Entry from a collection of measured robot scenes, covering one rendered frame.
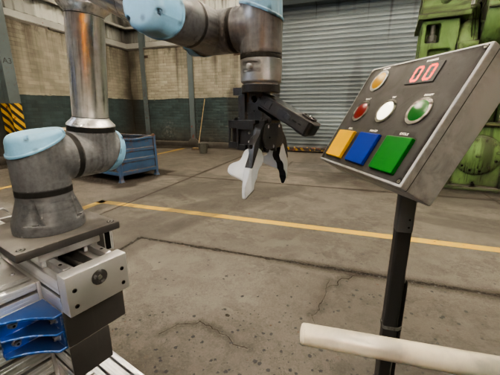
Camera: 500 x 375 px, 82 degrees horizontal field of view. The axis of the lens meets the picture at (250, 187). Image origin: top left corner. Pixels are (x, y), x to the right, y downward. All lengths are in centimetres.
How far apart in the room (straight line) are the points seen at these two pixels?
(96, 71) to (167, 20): 40
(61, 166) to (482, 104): 85
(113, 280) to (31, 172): 29
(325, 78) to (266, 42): 764
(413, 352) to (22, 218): 86
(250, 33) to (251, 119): 14
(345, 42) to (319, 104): 155
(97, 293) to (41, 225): 20
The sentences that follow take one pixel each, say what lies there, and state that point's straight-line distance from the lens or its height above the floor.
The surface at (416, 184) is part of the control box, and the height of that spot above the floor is 96.
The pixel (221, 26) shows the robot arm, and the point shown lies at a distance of 58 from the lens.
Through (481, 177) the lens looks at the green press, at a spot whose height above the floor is 19.
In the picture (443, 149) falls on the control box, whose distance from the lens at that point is 61.
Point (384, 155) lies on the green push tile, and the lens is 63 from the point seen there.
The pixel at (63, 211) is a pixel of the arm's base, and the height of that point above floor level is 87.
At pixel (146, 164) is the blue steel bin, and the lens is 526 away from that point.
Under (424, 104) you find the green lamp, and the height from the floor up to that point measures 110.
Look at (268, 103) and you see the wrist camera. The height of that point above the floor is 110.
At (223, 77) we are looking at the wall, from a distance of 893.
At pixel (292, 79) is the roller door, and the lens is 829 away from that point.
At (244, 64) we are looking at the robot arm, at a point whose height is 117.
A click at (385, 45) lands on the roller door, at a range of 827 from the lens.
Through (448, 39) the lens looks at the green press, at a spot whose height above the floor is 204.
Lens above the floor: 109
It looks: 15 degrees down
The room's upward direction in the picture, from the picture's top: straight up
